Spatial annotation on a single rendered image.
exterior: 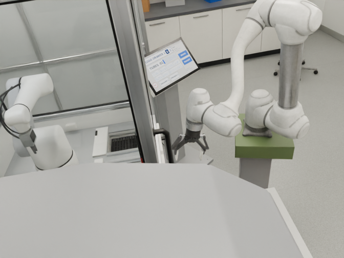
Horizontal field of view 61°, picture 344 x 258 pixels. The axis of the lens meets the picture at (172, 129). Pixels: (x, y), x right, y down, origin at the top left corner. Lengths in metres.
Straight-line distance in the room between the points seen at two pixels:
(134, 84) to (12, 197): 0.42
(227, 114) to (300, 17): 0.49
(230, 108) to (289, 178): 1.68
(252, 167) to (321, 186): 0.96
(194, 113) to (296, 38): 0.55
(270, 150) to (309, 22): 0.81
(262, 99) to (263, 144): 0.28
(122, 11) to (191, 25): 3.70
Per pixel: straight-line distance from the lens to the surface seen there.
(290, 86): 1.59
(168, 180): 0.43
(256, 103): 1.79
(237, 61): 1.41
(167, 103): 2.48
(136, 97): 0.77
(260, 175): 2.14
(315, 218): 2.66
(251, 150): 1.87
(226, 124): 1.28
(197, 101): 1.34
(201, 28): 4.43
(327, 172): 3.03
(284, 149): 1.88
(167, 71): 2.32
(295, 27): 1.40
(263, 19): 1.48
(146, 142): 0.86
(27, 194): 0.45
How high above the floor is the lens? 2.07
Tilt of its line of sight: 37 degrees down
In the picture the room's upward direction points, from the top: 8 degrees counter-clockwise
